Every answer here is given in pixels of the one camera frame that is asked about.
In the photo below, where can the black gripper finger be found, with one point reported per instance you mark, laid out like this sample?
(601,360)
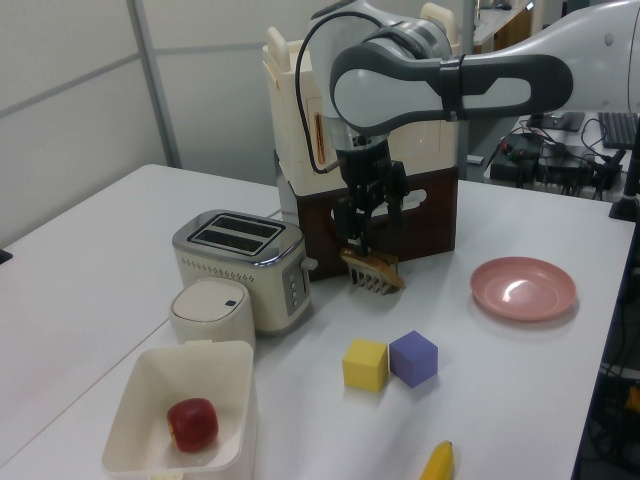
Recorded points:
(399,200)
(352,222)

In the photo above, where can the black mounting post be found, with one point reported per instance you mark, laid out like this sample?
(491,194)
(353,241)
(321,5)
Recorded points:
(627,195)

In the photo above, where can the white plastic open box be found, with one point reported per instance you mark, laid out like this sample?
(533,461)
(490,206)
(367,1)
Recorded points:
(145,390)

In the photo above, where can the cream bread box cabinet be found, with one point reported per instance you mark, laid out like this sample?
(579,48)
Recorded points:
(290,130)

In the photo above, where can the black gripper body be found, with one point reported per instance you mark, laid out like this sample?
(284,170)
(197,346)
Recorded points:
(367,170)

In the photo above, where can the black monitor base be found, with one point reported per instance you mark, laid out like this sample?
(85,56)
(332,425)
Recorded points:
(557,121)

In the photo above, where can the small white lidded bin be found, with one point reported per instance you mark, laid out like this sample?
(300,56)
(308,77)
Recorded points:
(210,315)

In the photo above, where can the yellow cube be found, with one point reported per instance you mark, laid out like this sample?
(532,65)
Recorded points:
(364,367)

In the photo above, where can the black flat object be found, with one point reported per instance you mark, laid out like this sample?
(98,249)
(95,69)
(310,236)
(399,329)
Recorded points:
(5,256)

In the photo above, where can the purple cube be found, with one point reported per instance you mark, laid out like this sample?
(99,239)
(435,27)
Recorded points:
(412,360)

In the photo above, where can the dark brown box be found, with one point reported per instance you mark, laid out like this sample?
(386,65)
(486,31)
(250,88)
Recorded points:
(430,220)

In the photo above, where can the pink plate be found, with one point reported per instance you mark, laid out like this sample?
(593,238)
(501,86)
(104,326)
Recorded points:
(522,287)

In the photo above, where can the brown bread slice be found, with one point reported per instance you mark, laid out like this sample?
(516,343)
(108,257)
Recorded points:
(382,272)

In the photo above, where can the yellow banana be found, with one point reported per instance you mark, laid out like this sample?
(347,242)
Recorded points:
(440,462)

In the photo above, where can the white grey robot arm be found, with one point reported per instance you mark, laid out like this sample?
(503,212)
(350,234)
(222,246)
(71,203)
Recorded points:
(400,75)

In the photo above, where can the black keyboard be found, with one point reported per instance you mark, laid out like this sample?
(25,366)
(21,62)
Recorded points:
(620,129)

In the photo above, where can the cream steel toaster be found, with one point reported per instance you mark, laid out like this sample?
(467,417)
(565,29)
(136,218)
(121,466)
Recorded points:
(235,270)

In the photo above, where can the red apple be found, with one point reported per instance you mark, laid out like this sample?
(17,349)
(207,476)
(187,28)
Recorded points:
(192,425)

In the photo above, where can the metal toast rack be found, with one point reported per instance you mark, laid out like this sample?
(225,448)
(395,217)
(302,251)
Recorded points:
(367,282)

